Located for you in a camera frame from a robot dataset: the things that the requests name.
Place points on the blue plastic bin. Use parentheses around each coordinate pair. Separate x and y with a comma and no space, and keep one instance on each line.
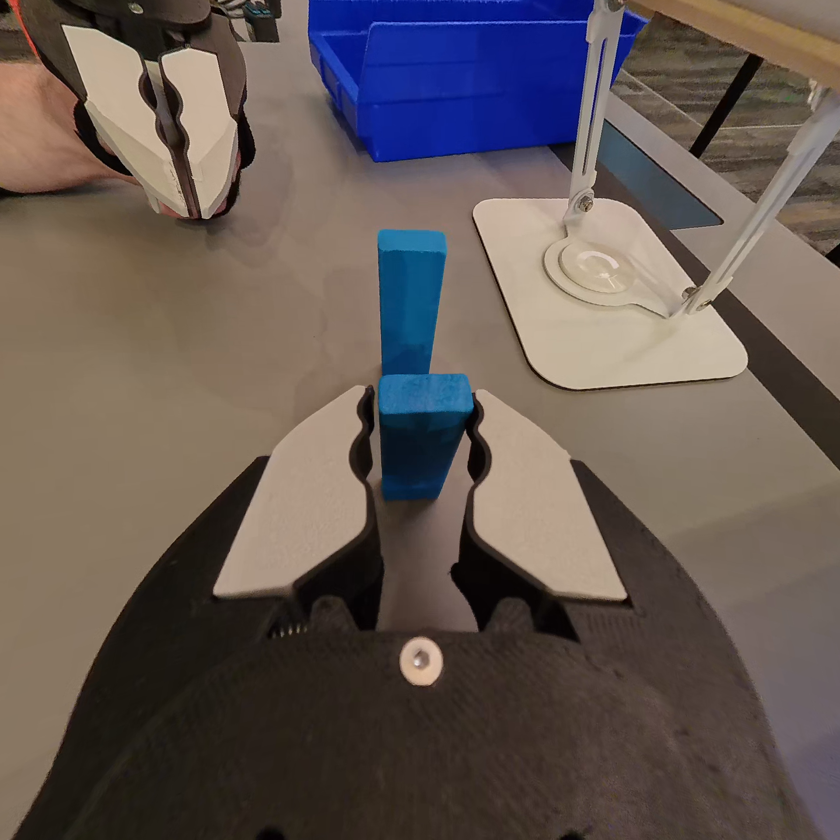
(459,98)

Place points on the black table leg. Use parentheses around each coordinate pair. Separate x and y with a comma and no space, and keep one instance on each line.
(722,108)

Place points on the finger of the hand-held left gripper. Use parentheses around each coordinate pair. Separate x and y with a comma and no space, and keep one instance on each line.
(111,85)
(207,118)

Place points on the blue wooden block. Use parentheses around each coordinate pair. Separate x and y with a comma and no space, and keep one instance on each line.
(410,302)
(420,446)

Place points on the black electronic device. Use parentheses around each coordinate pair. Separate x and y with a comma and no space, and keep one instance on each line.
(259,8)

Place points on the white document stand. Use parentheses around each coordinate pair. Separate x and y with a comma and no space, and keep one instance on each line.
(590,348)

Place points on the person's left hand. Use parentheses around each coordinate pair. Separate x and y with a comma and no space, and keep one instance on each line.
(39,144)

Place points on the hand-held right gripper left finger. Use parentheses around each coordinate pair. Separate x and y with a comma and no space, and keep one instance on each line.
(295,518)

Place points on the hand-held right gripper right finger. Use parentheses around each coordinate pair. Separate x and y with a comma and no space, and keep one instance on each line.
(544,518)

